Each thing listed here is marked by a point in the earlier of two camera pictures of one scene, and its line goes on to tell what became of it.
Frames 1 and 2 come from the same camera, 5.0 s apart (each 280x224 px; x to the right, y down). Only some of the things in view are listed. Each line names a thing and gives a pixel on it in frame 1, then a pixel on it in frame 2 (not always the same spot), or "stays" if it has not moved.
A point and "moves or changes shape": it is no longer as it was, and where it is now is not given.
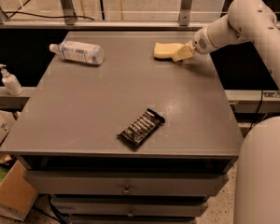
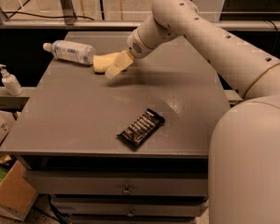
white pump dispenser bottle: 10,82 stays
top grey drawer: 125,183 stays
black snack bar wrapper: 142,127 stays
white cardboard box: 0,124 stays
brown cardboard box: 14,195 stays
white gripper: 200,44 to 135,46
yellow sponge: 166,50 to 103,62
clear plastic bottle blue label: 77,51 moves or changes shape
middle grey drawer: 126,205 stays
